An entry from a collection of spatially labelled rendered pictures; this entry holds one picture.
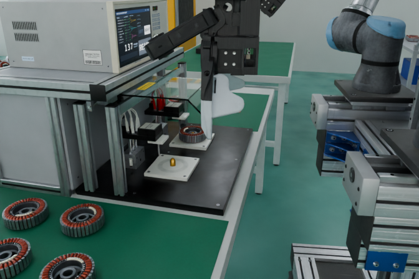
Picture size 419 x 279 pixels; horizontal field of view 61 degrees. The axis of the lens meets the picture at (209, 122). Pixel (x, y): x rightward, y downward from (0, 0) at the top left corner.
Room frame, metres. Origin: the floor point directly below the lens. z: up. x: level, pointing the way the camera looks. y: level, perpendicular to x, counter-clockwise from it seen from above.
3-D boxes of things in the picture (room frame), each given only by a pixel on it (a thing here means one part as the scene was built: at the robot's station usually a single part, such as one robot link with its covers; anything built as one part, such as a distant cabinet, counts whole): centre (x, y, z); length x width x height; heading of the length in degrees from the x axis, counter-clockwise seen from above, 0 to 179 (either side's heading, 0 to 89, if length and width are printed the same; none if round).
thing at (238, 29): (0.53, -0.03, 1.29); 0.09 x 0.08 x 0.12; 84
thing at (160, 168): (1.09, 0.13, 0.78); 0.15 x 0.15 x 0.01; 76
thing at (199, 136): (1.33, 0.07, 0.80); 0.11 x 0.11 x 0.04
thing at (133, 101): (1.23, 0.19, 1.03); 0.62 x 0.01 x 0.03; 166
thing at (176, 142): (1.33, 0.07, 0.78); 0.15 x 0.15 x 0.01; 76
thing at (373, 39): (1.18, -0.56, 1.20); 0.13 x 0.12 x 0.14; 31
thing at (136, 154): (1.13, 0.27, 0.80); 0.08 x 0.05 x 0.06; 166
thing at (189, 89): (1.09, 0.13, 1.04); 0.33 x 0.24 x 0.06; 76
